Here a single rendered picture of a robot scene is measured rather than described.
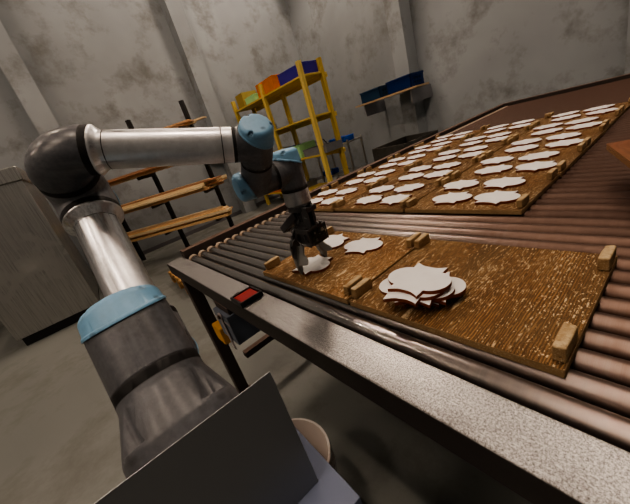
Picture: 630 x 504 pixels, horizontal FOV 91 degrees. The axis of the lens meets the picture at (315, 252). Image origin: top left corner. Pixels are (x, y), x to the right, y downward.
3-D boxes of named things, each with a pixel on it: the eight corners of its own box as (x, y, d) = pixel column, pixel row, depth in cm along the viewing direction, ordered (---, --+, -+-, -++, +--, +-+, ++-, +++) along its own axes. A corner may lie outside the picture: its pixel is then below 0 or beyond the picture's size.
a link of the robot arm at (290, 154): (262, 155, 83) (289, 146, 86) (274, 194, 87) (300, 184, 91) (274, 154, 76) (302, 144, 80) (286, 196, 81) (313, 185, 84)
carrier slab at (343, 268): (348, 304, 74) (346, 299, 74) (264, 275, 106) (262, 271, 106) (426, 243, 93) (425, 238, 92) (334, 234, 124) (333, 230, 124)
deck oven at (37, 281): (21, 321, 457) (-71, 201, 390) (101, 285, 511) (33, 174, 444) (0, 360, 344) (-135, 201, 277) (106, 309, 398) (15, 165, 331)
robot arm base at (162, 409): (110, 495, 30) (72, 406, 33) (147, 479, 43) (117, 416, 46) (243, 393, 37) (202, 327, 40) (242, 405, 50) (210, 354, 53)
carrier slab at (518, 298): (565, 379, 42) (565, 370, 42) (350, 306, 74) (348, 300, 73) (617, 262, 61) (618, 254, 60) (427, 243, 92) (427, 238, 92)
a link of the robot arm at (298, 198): (276, 194, 87) (298, 184, 91) (281, 209, 89) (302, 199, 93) (292, 194, 81) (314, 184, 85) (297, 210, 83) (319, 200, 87)
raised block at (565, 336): (566, 365, 42) (567, 349, 41) (550, 360, 44) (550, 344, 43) (578, 339, 45) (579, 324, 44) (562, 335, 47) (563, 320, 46)
